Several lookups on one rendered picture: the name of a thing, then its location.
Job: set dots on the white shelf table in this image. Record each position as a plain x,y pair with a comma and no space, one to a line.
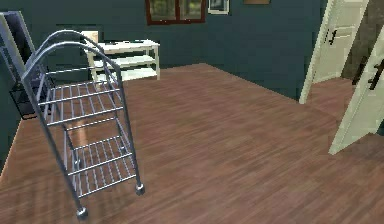
133,46

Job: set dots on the white framed picture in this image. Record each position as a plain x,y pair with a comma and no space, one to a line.
218,6

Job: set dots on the beige box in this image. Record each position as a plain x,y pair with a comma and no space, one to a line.
90,35

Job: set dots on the brown framed picture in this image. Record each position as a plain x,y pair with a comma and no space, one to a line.
256,1

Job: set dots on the white room door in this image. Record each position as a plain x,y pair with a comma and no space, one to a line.
363,110
340,36

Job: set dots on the grey framed mirror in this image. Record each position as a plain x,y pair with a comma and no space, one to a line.
15,41

